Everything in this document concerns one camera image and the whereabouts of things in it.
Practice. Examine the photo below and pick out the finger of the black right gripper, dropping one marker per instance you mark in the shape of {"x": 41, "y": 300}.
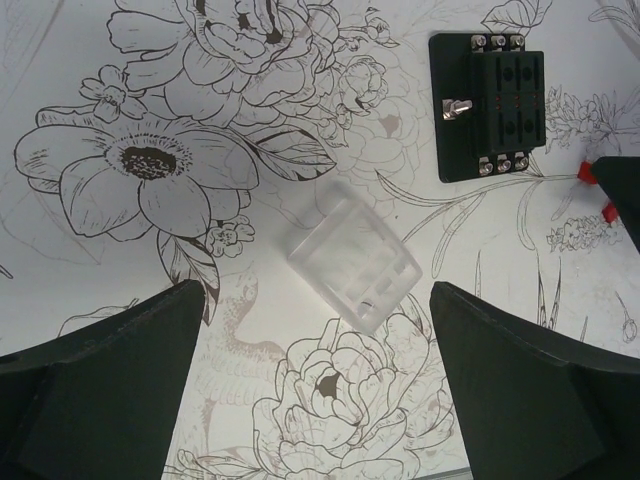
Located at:
{"x": 618, "y": 176}

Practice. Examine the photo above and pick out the black fuse box base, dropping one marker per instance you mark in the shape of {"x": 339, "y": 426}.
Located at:
{"x": 488, "y": 99}

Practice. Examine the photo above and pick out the red blade fuse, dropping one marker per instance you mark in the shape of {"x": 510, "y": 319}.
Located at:
{"x": 585, "y": 174}
{"x": 610, "y": 213}

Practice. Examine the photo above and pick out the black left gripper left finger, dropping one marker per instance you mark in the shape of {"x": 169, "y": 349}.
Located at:
{"x": 101, "y": 402}

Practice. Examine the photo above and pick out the clear plastic fuse box cover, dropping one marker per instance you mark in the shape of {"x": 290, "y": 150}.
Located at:
{"x": 350, "y": 257}

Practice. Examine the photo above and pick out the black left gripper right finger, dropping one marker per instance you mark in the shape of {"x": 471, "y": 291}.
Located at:
{"x": 533, "y": 403}

